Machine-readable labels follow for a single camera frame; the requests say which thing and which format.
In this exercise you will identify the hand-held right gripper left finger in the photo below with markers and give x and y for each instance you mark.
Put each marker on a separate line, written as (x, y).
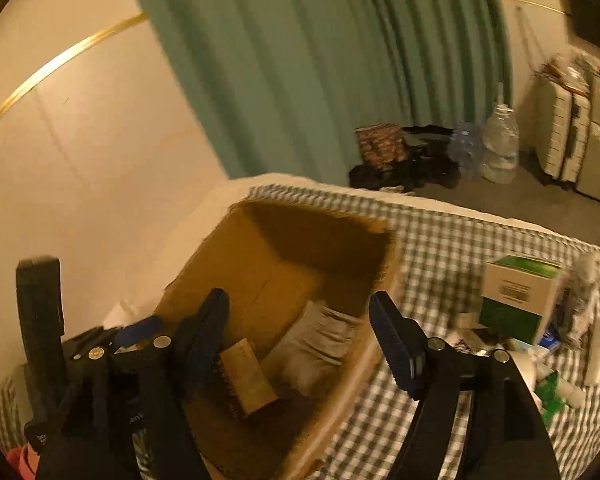
(205, 345)

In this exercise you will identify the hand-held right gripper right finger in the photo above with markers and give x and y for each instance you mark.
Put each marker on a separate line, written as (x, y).
(397, 347)

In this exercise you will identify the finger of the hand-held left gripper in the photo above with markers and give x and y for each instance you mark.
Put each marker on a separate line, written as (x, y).
(39, 305)
(139, 328)

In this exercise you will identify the brown cardboard box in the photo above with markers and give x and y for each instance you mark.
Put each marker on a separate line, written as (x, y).
(280, 270)

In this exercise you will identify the green white medicine box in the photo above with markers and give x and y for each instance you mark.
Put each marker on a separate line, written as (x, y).
(515, 290)

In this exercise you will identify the small brown carton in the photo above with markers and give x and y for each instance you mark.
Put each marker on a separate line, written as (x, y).
(247, 377)

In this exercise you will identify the pink object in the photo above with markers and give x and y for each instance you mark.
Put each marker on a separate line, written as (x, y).
(21, 461)

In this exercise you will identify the grey cloth bag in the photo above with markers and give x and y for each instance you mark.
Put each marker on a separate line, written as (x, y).
(315, 345)

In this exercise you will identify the blue white packet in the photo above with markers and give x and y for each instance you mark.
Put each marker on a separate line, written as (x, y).
(552, 340)

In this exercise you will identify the green packet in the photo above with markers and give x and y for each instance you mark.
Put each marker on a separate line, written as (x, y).
(547, 400)

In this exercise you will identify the pile of dark bags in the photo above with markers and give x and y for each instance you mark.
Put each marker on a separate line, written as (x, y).
(430, 165)

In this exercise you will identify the crumpled clear plastic wrap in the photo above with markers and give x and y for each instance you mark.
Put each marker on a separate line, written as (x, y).
(582, 290)

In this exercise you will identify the patterned brown box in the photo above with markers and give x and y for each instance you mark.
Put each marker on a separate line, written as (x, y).
(380, 145)

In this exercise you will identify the crushed clear plastic bottle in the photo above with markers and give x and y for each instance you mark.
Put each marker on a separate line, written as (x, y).
(466, 150)

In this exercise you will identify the large clear water bottle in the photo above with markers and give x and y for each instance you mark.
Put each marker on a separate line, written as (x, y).
(500, 145)

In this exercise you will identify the white suitcase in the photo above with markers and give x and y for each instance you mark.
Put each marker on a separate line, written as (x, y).
(560, 130)

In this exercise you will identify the green curtain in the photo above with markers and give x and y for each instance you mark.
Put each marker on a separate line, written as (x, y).
(280, 60)

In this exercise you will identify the pile of plastic bags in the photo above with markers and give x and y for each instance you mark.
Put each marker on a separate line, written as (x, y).
(575, 72)

